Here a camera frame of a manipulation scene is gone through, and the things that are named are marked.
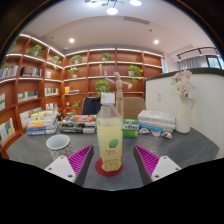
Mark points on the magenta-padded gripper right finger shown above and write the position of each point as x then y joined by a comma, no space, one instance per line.
161,166

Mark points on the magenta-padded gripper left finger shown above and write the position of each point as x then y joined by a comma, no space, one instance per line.
63,166

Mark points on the clear bottle with yellow drink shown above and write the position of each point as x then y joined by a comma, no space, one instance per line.
109,140

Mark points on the white cup with triangle pattern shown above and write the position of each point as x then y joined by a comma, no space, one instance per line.
58,146

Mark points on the small wrapped snack packet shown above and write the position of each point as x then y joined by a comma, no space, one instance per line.
167,135
144,131
156,133

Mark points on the stack of white tissue packs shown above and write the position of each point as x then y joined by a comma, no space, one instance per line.
156,120

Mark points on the stack of colourful books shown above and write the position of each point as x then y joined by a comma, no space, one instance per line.
41,123

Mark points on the green and white box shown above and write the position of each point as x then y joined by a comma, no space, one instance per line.
130,128

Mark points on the white vase with pale flowers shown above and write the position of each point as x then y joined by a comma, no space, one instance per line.
183,115

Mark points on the tan upholstered chair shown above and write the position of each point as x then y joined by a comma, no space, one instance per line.
135,107

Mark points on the dark office chair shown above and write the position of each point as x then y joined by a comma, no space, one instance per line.
90,106

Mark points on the wooden artist mannequin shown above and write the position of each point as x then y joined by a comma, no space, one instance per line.
119,93

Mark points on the wooden shelf unit with books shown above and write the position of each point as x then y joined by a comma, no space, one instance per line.
33,83

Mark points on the grey curtain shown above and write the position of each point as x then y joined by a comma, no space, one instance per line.
193,63

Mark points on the window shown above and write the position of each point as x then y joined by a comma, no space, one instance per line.
215,62

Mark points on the recessed round ceiling light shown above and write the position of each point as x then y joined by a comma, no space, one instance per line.
156,41
71,40

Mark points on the branched ceiling lamp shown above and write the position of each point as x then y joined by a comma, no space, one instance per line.
112,10

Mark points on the white wall switch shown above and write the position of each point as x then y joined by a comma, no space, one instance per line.
159,96

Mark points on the black ceiling track light rail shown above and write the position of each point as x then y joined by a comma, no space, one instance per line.
196,51

